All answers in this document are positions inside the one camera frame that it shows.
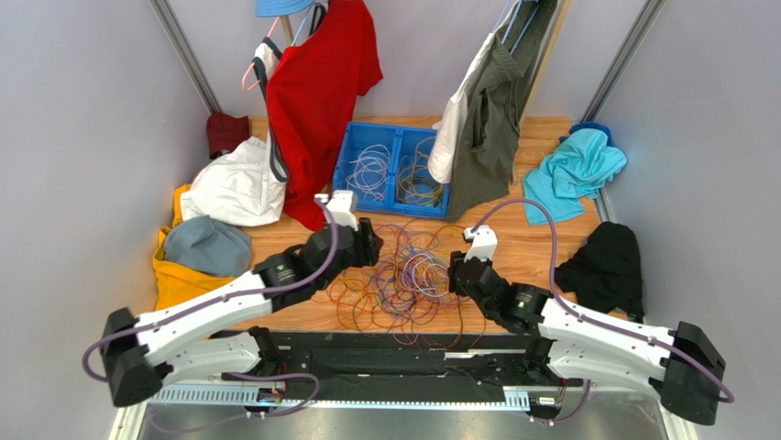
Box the coloured wires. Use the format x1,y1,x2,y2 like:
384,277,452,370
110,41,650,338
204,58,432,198
313,218,488,350

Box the pale wire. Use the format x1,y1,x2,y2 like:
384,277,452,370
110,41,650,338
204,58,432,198
344,143,393,203

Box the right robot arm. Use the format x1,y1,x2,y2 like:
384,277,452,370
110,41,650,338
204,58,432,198
448,251,727,426

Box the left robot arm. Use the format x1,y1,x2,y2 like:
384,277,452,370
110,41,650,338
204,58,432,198
99,218,384,408

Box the blue divided plastic bin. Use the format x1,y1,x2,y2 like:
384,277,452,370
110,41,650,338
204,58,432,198
332,121,449,220

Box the olive green hanging garment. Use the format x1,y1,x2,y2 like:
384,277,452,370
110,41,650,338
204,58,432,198
445,1,558,222

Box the white cloth with black trim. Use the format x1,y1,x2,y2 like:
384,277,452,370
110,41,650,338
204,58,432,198
180,38,291,228

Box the grey-blue cloth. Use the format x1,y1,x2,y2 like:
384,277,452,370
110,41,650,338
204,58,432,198
163,215,252,277

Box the turquoise cloth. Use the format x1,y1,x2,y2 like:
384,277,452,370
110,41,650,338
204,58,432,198
522,129,628,226

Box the red t-shirt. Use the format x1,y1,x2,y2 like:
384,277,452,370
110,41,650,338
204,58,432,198
266,1,383,231

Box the dark red cloth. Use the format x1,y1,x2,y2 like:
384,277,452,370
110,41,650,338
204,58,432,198
205,112,251,160

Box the dark blue cloth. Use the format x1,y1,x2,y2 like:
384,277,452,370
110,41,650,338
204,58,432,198
559,121,615,147

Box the yellow cloth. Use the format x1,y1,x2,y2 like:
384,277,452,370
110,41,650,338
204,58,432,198
152,184,236,311

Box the pink hanger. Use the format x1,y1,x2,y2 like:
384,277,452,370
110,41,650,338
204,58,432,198
241,16,282,93

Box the blue hat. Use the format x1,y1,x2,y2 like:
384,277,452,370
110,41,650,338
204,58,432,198
255,0,314,17

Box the wooden pole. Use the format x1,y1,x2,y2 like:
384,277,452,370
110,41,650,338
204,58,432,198
519,0,572,126

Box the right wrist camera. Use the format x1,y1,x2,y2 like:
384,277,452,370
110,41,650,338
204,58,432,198
463,225,498,262

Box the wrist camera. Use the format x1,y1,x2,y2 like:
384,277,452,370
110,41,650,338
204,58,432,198
314,190,359,231
463,225,498,262

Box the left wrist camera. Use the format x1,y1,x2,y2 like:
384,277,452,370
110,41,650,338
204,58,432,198
314,190,359,231

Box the coiled black cable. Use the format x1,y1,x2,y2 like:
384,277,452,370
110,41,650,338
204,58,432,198
396,143,450,209

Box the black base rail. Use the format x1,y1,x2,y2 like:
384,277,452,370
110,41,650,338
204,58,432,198
146,331,681,412

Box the metal corner rail right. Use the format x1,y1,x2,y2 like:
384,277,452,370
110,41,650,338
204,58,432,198
580,0,666,122

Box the metal corner rail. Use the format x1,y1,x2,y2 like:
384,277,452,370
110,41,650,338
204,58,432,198
580,0,666,122
148,0,222,114

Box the metal corner rail left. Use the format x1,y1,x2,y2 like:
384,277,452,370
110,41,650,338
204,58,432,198
148,0,222,114

